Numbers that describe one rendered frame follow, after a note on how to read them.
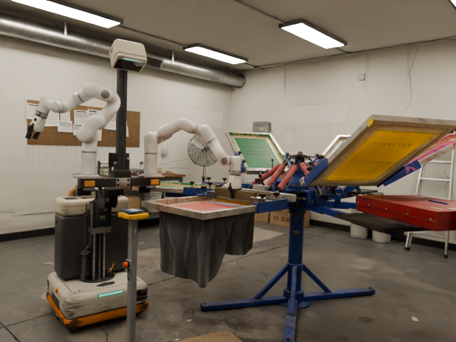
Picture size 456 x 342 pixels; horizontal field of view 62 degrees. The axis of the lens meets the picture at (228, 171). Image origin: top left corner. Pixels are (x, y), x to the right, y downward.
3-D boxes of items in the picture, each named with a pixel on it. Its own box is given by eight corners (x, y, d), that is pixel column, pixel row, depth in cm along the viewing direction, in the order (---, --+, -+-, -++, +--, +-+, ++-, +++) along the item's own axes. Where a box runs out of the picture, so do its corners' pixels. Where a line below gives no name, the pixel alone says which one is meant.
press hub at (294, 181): (300, 315, 314) (308, 151, 306) (262, 300, 340) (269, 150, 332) (323, 302, 343) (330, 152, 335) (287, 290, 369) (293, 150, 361)
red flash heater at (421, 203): (518, 233, 179) (520, 207, 178) (442, 237, 165) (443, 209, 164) (416, 211, 237) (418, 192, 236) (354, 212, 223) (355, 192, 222)
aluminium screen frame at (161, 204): (203, 220, 209) (203, 213, 209) (140, 206, 248) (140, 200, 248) (283, 207, 267) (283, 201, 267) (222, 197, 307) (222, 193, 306)
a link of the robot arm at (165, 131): (186, 110, 264) (191, 113, 283) (139, 135, 268) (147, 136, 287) (195, 129, 265) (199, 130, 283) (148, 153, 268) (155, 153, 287)
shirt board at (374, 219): (442, 241, 215) (443, 226, 215) (383, 244, 203) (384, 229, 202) (317, 205, 342) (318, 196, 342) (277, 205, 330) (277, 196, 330)
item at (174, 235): (203, 289, 223) (205, 216, 220) (156, 271, 253) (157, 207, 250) (207, 288, 225) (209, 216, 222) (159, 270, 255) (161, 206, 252)
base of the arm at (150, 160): (137, 174, 280) (137, 153, 279) (153, 174, 287) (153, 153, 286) (146, 176, 267) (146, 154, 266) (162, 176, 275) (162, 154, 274)
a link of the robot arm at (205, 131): (180, 125, 268) (184, 126, 283) (197, 149, 268) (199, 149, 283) (198, 112, 267) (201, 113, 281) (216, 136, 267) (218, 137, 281)
